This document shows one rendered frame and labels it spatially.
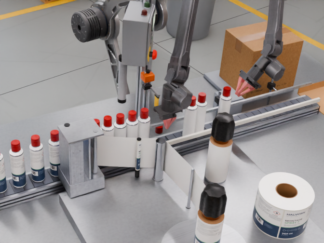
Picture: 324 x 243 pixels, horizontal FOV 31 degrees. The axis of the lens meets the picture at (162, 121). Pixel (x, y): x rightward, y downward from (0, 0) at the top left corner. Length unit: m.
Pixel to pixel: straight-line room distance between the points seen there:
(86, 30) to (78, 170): 1.31
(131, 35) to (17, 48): 2.90
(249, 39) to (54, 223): 1.30
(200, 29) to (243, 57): 2.33
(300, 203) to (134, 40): 0.84
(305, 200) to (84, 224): 0.79
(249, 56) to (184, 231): 1.02
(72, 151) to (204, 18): 3.18
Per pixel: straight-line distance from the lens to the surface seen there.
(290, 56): 2.95
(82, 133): 2.12
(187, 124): 2.49
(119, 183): 2.30
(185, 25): 2.25
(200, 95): 2.46
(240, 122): 2.64
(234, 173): 2.40
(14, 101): 4.35
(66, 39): 5.11
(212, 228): 1.93
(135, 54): 2.21
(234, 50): 2.90
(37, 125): 2.69
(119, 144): 2.25
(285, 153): 2.65
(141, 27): 2.15
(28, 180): 2.33
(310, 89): 3.12
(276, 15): 2.56
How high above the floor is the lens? 2.43
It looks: 36 degrees down
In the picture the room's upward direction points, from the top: 5 degrees clockwise
